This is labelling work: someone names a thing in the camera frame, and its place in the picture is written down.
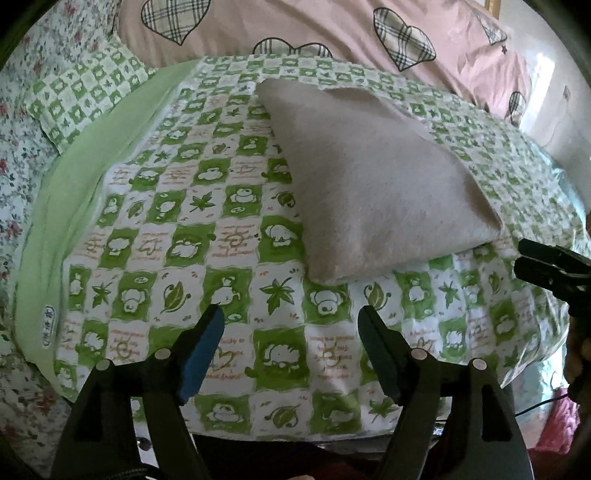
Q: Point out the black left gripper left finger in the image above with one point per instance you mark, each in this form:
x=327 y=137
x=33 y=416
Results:
x=99 y=439

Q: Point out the floral bed sheet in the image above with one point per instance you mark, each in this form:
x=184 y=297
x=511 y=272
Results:
x=37 y=38

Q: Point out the beige fleece garment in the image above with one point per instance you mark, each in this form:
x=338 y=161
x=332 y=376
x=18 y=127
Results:
x=374 y=190

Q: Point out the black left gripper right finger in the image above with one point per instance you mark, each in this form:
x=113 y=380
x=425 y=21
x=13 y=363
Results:
x=456 y=422

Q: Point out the gold framed floral painting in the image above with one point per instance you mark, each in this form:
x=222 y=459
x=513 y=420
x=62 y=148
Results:
x=493 y=7

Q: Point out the green checkered quilt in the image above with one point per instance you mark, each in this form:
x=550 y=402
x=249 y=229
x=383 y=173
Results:
x=179 y=198

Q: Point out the green checkered pillow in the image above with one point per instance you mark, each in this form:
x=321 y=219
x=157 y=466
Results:
x=65 y=103

